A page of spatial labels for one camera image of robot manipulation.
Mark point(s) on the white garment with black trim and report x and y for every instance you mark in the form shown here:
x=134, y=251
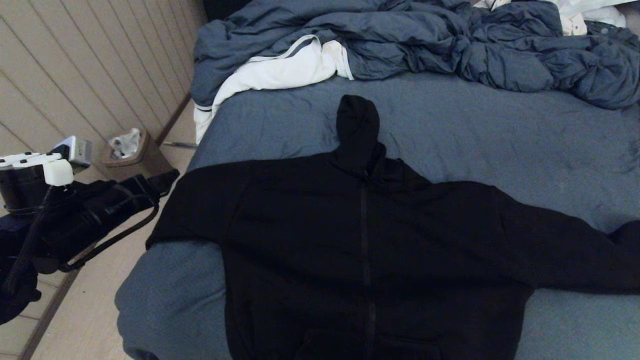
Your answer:
x=487, y=5

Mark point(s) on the brown trash bin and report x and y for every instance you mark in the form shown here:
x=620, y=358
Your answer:
x=150, y=160

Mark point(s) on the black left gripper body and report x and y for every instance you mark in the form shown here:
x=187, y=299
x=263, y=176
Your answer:
x=95, y=215

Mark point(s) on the white garment with dark stripe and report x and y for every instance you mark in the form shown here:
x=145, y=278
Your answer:
x=260, y=77

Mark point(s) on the white shirt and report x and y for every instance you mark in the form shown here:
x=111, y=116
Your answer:
x=595, y=9

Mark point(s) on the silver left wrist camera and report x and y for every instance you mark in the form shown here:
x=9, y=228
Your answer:
x=75, y=150

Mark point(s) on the cream garment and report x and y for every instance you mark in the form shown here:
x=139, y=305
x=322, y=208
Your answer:
x=572, y=25

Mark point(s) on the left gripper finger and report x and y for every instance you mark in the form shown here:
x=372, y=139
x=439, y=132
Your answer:
x=167, y=181

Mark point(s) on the blue bed sheet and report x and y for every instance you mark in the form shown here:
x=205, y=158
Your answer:
x=500, y=135

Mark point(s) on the black headboard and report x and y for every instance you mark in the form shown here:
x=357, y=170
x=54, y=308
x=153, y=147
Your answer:
x=225, y=9

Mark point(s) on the black hooded sweatshirt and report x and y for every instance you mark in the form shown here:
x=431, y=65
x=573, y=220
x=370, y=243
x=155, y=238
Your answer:
x=365, y=250

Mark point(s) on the white plastic bin bag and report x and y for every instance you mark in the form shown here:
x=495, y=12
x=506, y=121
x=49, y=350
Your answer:
x=125, y=144

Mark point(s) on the crumpled blue duvet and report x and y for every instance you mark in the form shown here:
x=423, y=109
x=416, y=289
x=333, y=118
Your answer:
x=425, y=42

